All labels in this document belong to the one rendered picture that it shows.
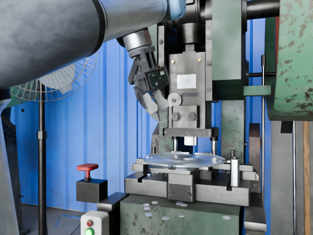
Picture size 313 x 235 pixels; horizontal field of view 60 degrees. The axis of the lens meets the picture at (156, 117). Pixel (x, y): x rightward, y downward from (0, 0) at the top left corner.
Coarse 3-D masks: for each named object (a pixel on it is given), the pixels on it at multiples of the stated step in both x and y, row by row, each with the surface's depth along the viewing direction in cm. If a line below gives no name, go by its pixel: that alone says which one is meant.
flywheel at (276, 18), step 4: (276, 20) 125; (276, 24) 125; (276, 28) 125; (276, 32) 125; (276, 36) 125; (276, 40) 125; (276, 44) 124; (276, 48) 124; (276, 52) 123; (276, 56) 123; (276, 60) 122; (276, 64) 121; (276, 68) 120
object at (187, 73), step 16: (176, 64) 102; (192, 64) 100; (176, 80) 102; (192, 80) 100; (176, 96) 101; (192, 96) 100; (176, 112) 99; (192, 112) 96; (208, 112) 102; (176, 128) 102; (192, 128) 100; (208, 128) 102
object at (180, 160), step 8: (168, 152) 110; (176, 152) 111; (184, 152) 111; (144, 160) 92; (152, 160) 95; (160, 160) 95; (168, 160) 94; (176, 160) 92; (184, 160) 91; (192, 160) 92; (200, 160) 94; (208, 160) 95; (216, 160) 95
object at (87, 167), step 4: (84, 164) 99; (88, 164) 99; (92, 164) 100; (96, 164) 100; (80, 168) 95; (84, 168) 95; (88, 168) 94; (92, 168) 96; (96, 168) 98; (88, 172) 98; (88, 176) 98
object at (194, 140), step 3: (186, 138) 107; (189, 138) 106; (192, 138) 106; (195, 138) 106; (186, 141) 107; (189, 141) 106; (192, 141) 106; (195, 141) 106; (186, 144) 107; (189, 144) 106; (192, 144) 106; (195, 144) 106
